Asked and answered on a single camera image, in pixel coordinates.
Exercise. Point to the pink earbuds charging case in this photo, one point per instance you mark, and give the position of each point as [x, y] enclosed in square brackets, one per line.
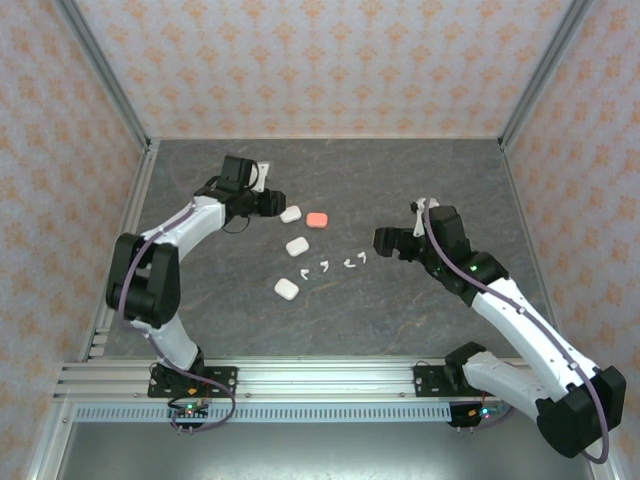
[317, 220]

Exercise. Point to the white earbuds charging case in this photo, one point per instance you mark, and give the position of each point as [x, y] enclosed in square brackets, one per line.
[286, 289]
[290, 214]
[297, 246]

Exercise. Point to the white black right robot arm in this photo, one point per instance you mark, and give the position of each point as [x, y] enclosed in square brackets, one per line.
[510, 320]

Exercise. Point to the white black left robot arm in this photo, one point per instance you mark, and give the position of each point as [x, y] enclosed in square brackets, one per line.
[200, 220]

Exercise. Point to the grey metal shelf panel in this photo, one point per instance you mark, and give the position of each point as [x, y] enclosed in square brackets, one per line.
[300, 450]

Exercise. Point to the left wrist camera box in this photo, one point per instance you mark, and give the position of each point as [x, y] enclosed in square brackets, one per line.
[261, 175]

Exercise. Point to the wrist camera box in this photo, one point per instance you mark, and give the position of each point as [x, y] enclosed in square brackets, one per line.
[422, 207]
[261, 175]

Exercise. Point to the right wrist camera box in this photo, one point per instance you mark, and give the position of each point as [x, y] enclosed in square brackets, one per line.
[422, 207]

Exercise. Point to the aluminium side floor rail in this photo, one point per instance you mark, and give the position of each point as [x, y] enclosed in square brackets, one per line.
[525, 225]
[127, 240]

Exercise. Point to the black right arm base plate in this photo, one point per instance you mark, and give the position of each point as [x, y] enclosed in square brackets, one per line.
[430, 380]

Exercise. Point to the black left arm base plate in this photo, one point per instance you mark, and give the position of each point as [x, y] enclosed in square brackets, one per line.
[222, 381]

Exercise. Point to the aluminium frame post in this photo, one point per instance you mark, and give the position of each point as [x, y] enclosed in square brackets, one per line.
[547, 70]
[102, 70]

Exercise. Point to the aluminium mounting rail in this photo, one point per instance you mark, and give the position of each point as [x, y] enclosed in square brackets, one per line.
[310, 380]

